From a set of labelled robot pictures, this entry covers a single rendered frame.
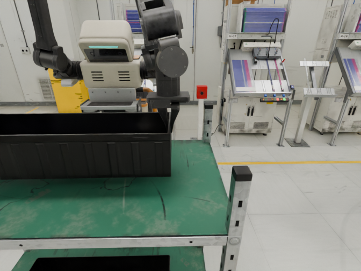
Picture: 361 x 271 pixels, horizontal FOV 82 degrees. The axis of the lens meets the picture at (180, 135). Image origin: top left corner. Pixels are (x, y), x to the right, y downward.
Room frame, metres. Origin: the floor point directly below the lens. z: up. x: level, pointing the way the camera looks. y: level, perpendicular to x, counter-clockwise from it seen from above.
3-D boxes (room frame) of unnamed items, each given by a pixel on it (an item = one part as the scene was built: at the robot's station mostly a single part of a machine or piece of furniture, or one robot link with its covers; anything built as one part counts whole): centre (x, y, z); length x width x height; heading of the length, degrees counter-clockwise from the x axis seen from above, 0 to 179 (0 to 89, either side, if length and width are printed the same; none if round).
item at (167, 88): (0.51, 0.03, 1.21); 0.10 x 0.07 x 0.07; 92
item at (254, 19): (3.00, -1.04, 1.52); 0.51 x 0.13 x 0.27; 91
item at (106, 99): (0.98, 0.33, 0.99); 0.28 x 0.16 x 0.22; 92
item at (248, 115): (3.12, -0.98, 0.31); 0.70 x 0.65 x 0.62; 91
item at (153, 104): (0.50, 0.04, 1.14); 0.07 x 0.07 x 0.09; 2
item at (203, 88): (2.64, -0.27, 0.39); 0.24 x 0.24 x 0.78; 1
